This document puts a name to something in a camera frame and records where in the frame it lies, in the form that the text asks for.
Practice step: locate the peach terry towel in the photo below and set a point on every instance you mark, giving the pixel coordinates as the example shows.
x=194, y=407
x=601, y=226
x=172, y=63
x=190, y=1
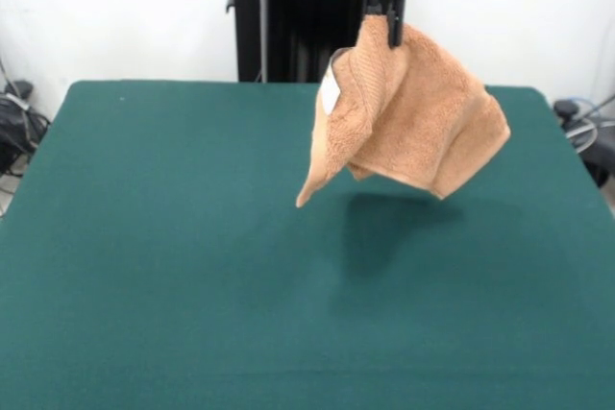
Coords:
x=413, y=117

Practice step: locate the dark green table cloth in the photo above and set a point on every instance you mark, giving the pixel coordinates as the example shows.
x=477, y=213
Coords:
x=144, y=237

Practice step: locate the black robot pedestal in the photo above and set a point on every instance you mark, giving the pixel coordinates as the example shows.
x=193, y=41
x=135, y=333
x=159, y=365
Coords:
x=288, y=21

